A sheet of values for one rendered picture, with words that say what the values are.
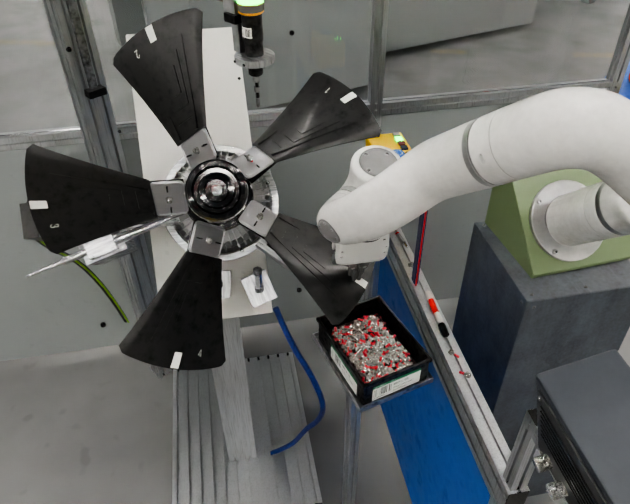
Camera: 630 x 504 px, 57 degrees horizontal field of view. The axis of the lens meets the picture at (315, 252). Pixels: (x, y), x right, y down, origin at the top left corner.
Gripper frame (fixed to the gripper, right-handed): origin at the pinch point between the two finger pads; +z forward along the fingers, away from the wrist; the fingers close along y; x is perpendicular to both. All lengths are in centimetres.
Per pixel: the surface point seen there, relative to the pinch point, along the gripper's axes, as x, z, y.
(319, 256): -3.5, -0.9, 6.9
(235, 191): -13.5, -11.8, 22.0
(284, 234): -8.1, -3.4, 13.3
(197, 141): -25.7, -13.7, 28.2
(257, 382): -22, 109, 21
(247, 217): -11.7, -5.6, 20.2
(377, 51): -84, 14, -27
